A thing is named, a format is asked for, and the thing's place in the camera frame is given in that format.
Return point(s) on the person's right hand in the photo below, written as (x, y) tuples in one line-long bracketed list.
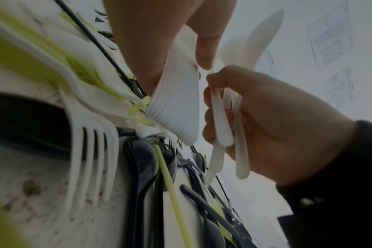
[(290, 130)]

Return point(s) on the person's left hand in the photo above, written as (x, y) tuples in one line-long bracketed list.
[(161, 29)]

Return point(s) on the white plastic fork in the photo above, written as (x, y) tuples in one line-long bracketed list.
[(221, 121), (262, 36), (232, 53)]

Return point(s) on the pile of black plastic forks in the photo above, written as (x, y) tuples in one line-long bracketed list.
[(143, 169)]

